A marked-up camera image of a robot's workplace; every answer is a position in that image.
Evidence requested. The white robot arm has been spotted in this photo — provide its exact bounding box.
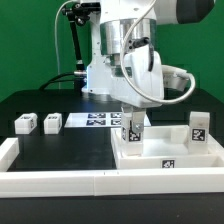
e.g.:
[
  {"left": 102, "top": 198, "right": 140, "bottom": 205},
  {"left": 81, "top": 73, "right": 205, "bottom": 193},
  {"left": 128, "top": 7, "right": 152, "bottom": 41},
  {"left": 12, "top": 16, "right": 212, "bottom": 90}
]
[{"left": 62, "top": 0, "right": 216, "bottom": 133}]

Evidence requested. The white marker sheet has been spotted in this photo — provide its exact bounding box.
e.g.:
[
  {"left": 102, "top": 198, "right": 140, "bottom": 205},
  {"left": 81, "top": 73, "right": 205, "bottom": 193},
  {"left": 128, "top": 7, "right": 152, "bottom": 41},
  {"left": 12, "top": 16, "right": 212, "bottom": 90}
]
[{"left": 64, "top": 111, "right": 152, "bottom": 129}]

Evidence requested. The white square table top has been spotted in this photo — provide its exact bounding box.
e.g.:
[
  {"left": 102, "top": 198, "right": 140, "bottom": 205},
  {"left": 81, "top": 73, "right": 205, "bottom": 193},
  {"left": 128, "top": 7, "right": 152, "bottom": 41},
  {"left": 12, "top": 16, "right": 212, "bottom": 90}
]
[{"left": 111, "top": 125, "right": 224, "bottom": 169}]

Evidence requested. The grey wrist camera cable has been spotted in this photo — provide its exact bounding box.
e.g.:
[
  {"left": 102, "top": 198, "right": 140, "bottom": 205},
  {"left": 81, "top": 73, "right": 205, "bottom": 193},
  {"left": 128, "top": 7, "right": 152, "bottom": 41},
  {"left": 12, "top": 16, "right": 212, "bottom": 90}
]
[{"left": 119, "top": 0, "right": 197, "bottom": 105}]

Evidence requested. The white U-shaped fence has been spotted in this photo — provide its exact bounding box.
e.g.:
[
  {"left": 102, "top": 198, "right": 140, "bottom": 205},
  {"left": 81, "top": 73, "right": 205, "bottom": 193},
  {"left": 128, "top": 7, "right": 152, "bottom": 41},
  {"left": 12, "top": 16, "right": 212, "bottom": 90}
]
[{"left": 0, "top": 138, "right": 224, "bottom": 198}]

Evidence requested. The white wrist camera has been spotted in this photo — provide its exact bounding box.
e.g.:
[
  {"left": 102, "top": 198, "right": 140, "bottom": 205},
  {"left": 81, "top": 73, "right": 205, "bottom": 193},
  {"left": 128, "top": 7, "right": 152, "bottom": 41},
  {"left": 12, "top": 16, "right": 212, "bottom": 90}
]
[{"left": 162, "top": 65, "right": 189, "bottom": 91}]

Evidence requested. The black cable bundle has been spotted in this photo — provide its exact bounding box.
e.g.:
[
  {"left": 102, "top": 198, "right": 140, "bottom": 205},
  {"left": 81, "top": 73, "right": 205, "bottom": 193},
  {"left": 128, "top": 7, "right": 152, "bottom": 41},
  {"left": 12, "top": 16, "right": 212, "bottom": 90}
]
[{"left": 38, "top": 3, "right": 88, "bottom": 91}]

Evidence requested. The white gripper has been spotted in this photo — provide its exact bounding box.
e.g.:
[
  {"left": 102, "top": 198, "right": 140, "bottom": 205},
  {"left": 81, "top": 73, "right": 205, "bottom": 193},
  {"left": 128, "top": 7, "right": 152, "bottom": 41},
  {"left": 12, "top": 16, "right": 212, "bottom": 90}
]
[{"left": 110, "top": 45, "right": 164, "bottom": 132}]

